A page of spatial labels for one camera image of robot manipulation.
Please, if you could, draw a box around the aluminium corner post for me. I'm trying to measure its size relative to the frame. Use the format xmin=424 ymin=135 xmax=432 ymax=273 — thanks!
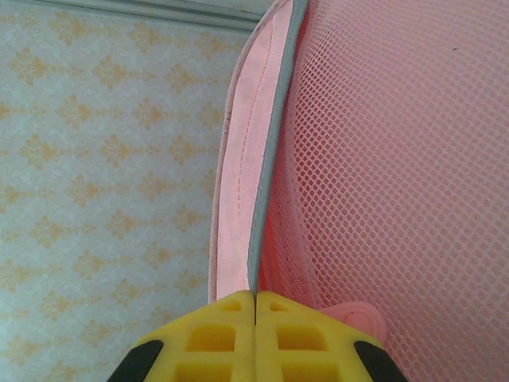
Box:
xmin=43 ymin=0 xmax=279 ymax=32

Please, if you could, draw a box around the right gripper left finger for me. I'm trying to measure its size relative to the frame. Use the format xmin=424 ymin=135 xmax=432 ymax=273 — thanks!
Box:
xmin=106 ymin=290 xmax=255 ymax=382

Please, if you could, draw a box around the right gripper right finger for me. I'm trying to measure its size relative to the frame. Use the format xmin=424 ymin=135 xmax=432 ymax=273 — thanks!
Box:
xmin=256 ymin=291 xmax=410 ymax=382

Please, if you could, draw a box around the pink school backpack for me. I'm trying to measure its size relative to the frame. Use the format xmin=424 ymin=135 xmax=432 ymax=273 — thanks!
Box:
xmin=207 ymin=0 xmax=509 ymax=382

